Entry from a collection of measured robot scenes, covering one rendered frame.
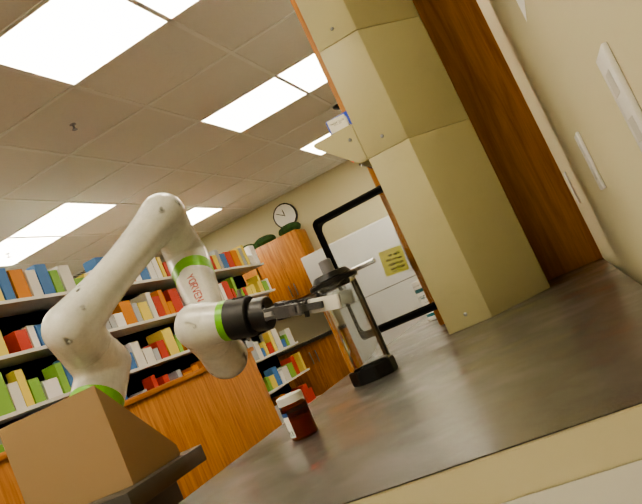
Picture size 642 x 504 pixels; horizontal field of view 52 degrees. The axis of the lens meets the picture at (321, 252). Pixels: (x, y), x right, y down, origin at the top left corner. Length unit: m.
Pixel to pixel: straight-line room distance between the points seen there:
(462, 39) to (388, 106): 0.46
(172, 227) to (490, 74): 0.99
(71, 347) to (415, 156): 0.92
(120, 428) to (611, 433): 1.17
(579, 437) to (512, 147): 1.46
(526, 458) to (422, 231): 1.09
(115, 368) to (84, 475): 0.27
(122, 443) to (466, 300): 0.84
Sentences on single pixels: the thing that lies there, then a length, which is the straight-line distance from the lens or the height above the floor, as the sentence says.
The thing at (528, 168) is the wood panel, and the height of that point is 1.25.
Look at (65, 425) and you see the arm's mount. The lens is 1.59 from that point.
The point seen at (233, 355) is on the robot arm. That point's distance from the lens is 1.57.
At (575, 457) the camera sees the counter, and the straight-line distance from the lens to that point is 0.57.
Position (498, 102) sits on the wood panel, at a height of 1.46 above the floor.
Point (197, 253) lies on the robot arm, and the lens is 1.86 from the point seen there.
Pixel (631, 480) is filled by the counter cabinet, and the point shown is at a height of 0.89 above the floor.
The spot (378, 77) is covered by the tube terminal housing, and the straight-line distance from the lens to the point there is 1.66.
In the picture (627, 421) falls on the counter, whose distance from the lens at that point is 0.56.
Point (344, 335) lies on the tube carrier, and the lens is 1.36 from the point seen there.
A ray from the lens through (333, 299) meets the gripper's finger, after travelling 1.34.
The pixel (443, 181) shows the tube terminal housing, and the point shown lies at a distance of 1.62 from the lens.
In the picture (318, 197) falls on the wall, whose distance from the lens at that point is 7.57.
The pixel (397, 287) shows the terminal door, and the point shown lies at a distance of 1.96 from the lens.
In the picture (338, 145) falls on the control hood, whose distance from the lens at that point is 1.66.
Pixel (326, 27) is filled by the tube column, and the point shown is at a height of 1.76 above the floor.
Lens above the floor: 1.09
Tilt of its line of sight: 6 degrees up
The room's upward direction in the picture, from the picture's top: 24 degrees counter-clockwise
